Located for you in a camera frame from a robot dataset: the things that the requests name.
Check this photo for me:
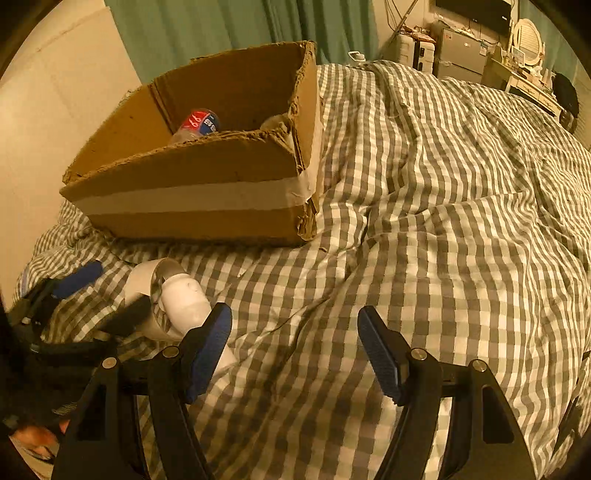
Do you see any white tape roll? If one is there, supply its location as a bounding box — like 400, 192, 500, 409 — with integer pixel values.
124, 258, 184, 341

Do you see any white plastic bottle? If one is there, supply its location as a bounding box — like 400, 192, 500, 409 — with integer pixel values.
158, 273, 240, 375

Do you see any brown cardboard box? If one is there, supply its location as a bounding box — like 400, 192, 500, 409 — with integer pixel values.
61, 41, 324, 246

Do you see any white padded headboard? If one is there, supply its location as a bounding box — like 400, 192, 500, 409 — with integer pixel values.
0, 1, 140, 303

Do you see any grey checkered bed sheet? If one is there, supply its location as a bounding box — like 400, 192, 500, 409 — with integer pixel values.
15, 61, 590, 479

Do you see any crumpled plastic wrapper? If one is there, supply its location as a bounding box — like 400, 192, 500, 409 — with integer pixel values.
259, 113, 291, 135

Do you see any large green curtain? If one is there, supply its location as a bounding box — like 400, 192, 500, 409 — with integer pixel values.
105, 0, 379, 83

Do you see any clear water jug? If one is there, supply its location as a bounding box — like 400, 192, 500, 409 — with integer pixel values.
348, 50, 367, 65

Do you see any white dressing table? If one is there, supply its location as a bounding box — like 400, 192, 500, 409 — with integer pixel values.
481, 57, 562, 120

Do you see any white suitcase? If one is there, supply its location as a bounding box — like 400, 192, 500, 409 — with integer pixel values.
394, 33, 436, 74

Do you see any silver mini fridge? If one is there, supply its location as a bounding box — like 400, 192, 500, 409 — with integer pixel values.
431, 22, 487, 83

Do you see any white oval vanity mirror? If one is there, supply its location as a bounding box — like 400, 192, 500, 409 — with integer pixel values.
510, 18, 544, 67

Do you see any black wall television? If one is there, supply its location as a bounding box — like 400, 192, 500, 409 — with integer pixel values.
435, 0, 512, 36

